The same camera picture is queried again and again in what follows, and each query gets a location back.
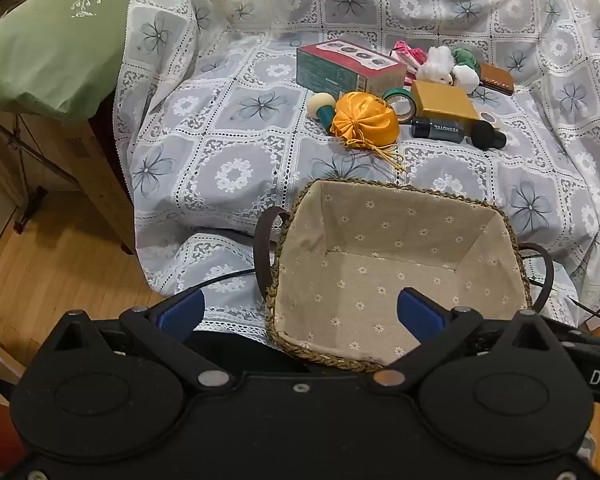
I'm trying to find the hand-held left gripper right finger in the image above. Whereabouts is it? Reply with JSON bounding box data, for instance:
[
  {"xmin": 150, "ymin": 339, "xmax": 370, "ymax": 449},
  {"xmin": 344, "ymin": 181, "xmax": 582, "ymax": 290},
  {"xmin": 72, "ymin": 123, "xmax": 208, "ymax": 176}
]
[{"xmin": 367, "ymin": 287, "xmax": 569, "ymax": 394}]

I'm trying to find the fabric-lined woven basket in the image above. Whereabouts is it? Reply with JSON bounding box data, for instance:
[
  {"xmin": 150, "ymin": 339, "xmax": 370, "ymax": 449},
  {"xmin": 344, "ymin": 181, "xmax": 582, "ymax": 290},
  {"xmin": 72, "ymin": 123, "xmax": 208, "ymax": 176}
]
[{"xmin": 254, "ymin": 177, "xmax": 553, "ymax": 373}]

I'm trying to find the pink striped packet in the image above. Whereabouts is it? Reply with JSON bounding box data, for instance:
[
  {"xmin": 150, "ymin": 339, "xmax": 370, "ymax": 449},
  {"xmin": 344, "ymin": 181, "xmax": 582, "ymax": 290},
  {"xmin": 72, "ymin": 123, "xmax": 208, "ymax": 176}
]
[{"xmin": 391, "ymin": 40, "xmax": 428, "ymax": 81}]

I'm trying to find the white plush toy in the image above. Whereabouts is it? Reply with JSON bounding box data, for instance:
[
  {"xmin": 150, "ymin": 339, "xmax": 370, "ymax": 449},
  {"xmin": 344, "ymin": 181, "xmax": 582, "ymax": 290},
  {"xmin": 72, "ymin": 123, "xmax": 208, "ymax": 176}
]
[{"xmin": 419, "ymin": 46, "xmax": 456, "ymax": 86}]

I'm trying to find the orange satin drawstring pouch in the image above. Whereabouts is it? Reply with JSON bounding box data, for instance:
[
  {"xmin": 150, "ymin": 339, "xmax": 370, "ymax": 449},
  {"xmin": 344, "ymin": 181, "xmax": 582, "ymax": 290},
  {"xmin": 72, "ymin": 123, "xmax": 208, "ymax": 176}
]
[{"xmin": 328, "ymin": 91, "xmax": 406, "ymax": 173}]

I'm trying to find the black stand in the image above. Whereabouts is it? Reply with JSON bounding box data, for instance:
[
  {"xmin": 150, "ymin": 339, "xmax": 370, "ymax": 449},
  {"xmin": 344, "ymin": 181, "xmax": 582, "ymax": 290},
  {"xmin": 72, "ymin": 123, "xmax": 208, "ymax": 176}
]
[{"xmin": 0, "ymin": 110, "xmax": 76, "ymax": 233}]

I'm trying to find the green printed pillow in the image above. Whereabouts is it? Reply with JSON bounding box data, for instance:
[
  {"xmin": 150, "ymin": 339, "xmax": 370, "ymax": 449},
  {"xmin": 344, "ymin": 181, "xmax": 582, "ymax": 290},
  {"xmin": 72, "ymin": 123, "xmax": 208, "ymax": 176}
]
[{"xmin": 0, "ymin": 0, "xmax": 148, "ymax": 126}]

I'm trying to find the teal-handled beige makeup sponge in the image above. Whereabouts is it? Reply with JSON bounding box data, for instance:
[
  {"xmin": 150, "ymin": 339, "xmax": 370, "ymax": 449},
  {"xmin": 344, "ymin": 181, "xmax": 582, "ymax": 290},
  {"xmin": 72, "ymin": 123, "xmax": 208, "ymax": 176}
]
[{"xmin": 307, "ymin": 92, "xmax": 338, "ymax": 126}]

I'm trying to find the green tape roll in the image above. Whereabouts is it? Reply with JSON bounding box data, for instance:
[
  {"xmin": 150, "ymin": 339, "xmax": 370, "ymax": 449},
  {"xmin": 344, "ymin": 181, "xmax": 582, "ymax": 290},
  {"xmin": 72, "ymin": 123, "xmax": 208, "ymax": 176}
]
[{"xmin": 382, "ymin": 87, "xmax": 417, "ymax": 123}]

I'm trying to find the red and green carton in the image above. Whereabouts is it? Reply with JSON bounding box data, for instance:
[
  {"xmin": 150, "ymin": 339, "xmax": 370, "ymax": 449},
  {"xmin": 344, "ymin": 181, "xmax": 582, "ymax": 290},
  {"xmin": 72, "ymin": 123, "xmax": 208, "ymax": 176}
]
[{"xmin": 296, "ymin": 39, "xmax": 408, "ymax": 101}]

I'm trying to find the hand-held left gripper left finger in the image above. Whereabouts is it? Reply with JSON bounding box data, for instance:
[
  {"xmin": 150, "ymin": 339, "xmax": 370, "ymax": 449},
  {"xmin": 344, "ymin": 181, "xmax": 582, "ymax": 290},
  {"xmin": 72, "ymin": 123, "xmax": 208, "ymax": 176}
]
[{"xmin": 45, "ymin": 289, "xmax": 235, "ymax": 392}]

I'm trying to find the black cable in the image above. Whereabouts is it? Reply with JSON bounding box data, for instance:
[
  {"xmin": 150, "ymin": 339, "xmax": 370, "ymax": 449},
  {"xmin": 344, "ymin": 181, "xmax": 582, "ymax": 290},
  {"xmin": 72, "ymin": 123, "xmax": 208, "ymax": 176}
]
[
  {"xmin": 525, "ymin": 254, "xmax": 600, "ymax": 322},
  {"xmin": 170, "ymin": 269, "xmax": 258, "ymax": 298}
]

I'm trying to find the black makeup sponge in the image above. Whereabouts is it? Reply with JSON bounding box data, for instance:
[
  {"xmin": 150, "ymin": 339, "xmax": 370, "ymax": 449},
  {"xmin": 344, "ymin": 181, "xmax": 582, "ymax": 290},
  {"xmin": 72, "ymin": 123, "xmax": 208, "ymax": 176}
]
[{"xmin": 471, "ymin": 122, "xmax": 508, "ymax": 151}]

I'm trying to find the yellow cardboard box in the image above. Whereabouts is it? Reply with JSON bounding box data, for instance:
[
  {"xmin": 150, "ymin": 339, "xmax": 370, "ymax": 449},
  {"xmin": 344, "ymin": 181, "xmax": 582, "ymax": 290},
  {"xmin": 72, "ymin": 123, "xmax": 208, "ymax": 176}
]
[{"xmin": 410, "ymin": 80, "xmax": 482, "ymax": 123}]

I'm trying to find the brown leather case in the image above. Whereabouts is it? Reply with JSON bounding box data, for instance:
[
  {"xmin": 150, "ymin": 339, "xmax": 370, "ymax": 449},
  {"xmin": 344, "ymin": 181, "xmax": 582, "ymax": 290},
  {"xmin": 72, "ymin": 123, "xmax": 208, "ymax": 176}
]
[{"xmin": 477, "ymin": 62, "xmax": 516, "ymax": 95}]

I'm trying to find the black labelled bottle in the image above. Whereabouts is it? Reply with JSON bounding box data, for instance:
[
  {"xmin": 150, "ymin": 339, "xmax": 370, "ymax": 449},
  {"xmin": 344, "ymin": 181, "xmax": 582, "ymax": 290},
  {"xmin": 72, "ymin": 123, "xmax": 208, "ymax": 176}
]
[{"xmin": 410, "ymin": 116, "xmax": 476, "ymax": 142}]

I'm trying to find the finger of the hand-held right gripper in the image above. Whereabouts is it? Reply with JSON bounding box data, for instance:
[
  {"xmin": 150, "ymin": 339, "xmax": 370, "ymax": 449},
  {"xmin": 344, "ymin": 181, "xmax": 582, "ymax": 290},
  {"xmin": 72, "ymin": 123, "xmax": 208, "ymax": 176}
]
[{"xmin": 542, "ymin": 316, "xmax": 600, "ymax": 357}]

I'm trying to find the grey floral lace cloth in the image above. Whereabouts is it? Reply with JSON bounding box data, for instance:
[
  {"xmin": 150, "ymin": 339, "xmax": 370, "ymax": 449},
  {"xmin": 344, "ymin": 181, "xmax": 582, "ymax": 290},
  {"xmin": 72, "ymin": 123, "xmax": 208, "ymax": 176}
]
[{"xmin": 115, "ymin": 0, "xmax": 600, "ymax": 346}]

